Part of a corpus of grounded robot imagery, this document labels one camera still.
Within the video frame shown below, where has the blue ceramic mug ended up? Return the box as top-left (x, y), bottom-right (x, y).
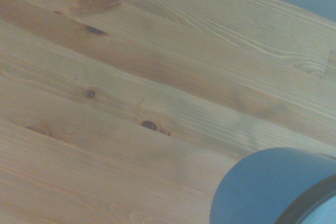
top-left (209, 147), bottom-right (336, 224)

